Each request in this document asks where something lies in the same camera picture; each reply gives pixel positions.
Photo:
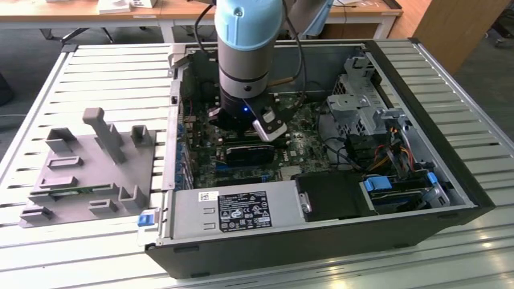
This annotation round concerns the white and blue box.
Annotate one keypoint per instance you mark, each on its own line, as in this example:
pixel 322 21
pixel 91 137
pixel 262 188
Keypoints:
pixel 142 3

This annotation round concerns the blue case latch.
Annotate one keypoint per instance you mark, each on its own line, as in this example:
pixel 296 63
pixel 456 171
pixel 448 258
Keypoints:
pixel 146 219

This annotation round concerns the black RAM slot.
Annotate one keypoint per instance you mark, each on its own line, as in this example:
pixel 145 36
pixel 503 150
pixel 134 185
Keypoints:
pixel 237 142

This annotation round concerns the silver metal drive cage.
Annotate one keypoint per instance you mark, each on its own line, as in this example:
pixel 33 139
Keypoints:
pixel 349 103

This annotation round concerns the black expansion slot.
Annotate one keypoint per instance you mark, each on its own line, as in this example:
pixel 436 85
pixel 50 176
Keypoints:
pixel 241 181

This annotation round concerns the wooden desk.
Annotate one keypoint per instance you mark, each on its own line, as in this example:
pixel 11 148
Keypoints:
pixel 361 13
pixel 49 13

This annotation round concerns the black graphics card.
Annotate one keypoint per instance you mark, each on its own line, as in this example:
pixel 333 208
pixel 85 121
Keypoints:
pixel 249 156

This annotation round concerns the grey parts rack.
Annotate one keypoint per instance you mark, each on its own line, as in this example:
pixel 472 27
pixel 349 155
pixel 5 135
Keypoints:
pixel 93 168

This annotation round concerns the silver chipset heatsink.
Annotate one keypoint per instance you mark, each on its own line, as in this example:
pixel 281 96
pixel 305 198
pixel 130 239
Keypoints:
pixel 290 171

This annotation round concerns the blue disk carrier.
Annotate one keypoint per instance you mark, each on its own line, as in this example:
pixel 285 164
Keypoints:
pixel 432 177
pixel 377 183

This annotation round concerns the wooden cabinet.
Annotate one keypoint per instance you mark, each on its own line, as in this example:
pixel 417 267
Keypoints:
pixel 451 30

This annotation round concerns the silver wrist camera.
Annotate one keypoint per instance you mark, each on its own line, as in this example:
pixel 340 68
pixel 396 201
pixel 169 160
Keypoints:
pixel 273 132

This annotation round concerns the green motherboard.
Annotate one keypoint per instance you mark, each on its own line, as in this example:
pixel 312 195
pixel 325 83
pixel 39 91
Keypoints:
pixel 309 150

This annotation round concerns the green RAM stick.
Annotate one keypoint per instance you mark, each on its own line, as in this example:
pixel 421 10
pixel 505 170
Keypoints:
pixel 86 190

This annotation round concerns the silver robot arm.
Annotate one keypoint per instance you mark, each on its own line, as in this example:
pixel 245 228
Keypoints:
pixel 245 66

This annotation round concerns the black open PC case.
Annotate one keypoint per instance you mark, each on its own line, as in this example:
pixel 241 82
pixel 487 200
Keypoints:
pixel 281 259

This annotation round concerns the black office chair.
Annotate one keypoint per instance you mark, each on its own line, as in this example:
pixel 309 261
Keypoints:
pixel 504 30

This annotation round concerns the black plastic shroud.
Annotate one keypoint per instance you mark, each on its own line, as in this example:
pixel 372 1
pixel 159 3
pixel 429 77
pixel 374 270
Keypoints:
pixel 333 195

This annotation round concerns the silver power supply unit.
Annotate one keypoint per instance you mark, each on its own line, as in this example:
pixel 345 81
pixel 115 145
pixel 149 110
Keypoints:
pixel 189 216

